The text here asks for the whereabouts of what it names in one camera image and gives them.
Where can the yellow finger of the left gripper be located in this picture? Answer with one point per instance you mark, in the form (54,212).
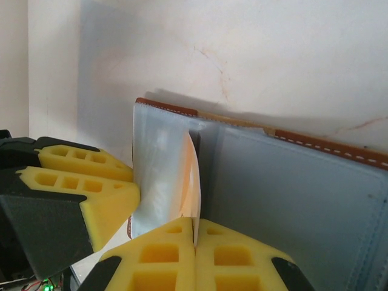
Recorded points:
(109,209)
(85,163)

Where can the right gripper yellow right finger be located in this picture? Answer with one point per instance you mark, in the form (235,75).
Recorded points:
(236,272)

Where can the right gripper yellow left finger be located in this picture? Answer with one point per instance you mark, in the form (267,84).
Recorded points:
(157,272)

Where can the white orange credit card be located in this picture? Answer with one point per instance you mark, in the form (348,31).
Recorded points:
(192,182)

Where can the brown leather card holder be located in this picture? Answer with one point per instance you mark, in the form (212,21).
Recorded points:
(288,197)

